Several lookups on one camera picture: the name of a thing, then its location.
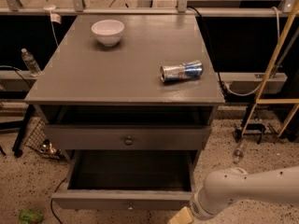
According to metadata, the grey drawer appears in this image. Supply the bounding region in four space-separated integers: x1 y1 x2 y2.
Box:
43 125 211 150
52 150 197 210

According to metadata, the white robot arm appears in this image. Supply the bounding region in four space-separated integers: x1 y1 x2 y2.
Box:
167 166 299 224

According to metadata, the grey wooden drawer cabinet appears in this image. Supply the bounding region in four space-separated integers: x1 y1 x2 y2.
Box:
24 14 226 161

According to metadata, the grey top drawer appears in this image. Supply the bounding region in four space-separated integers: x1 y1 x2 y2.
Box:
43 125 211 150

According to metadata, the plastic bottle on floor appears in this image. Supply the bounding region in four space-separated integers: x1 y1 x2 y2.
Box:
233 143 245 164

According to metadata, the crushed silver blue can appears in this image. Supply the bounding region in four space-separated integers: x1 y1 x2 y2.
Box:
160 60 204 83

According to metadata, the green crumpled bag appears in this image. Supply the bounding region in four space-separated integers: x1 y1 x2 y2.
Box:
18 209 44 224

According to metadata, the black stand leg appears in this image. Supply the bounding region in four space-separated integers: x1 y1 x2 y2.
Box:
0 105 35 158

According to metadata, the white ceramic bowl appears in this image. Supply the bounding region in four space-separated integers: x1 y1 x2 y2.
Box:
92 20 125 47

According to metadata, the clear plastic water bottle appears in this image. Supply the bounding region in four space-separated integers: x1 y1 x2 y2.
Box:
21 49 41 77

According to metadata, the black floor cable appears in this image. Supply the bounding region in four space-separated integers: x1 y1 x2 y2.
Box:
50 177 67 224

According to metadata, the yellow wooden frame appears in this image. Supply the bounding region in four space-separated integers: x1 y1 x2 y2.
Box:
240 0 299 137

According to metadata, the black wire basket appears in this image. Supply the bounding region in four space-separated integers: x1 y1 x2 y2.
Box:
24 119 64 160

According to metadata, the black cable behind cabinet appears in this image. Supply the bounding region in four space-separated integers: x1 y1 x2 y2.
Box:
188 6 229 99

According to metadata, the white cable with tag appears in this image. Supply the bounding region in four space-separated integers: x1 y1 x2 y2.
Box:
37 0 63 47

